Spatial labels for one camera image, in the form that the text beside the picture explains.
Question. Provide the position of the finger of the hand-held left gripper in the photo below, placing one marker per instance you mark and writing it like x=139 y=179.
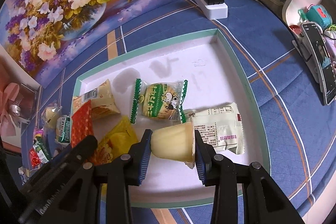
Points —
x=85 y=148

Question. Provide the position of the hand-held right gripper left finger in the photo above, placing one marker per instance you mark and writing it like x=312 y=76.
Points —
x=145 y=153

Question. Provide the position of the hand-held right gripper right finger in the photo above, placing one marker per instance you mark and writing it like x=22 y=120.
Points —
x=200 y=163

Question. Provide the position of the red patterned long packet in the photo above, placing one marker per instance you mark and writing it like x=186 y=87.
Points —
x=82 y=124

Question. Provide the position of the cream pudding cup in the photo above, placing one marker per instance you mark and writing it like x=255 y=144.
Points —
x=170 y=142

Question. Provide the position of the green white biscuit packet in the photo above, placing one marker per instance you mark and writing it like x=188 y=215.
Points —
x=64 y=129

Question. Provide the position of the yellow soft bread packet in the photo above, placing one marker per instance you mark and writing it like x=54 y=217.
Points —
x=118 y=137

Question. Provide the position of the white pastry packet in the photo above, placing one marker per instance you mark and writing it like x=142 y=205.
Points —
x=223 y=124

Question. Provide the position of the cream bread packet with barcode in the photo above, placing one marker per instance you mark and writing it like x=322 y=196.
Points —
x=102 y=98

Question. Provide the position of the green edged clear cookie packet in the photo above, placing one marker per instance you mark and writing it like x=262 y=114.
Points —
x=160 y=100

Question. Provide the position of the white box with green rim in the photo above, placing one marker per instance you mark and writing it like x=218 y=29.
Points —
x=210 y=61

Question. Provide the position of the crumpled blue white wrapper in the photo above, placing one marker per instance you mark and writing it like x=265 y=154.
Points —
x=23 y=174

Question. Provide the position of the pink ribbon gift box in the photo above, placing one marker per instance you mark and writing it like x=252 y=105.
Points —
x=10 y=111

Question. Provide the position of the blue plaid tablecloth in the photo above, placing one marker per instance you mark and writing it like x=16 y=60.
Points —
x=275 y=98

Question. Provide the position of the flower painting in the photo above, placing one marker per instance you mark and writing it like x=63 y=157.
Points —
x=78 y=3

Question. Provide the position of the white power strip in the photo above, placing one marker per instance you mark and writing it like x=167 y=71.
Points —
x=216 y=10

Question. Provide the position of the smartphone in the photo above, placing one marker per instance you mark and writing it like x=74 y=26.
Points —
x=319 y=61

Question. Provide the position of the teal toy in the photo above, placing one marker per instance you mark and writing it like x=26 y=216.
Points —
x=317 y=12

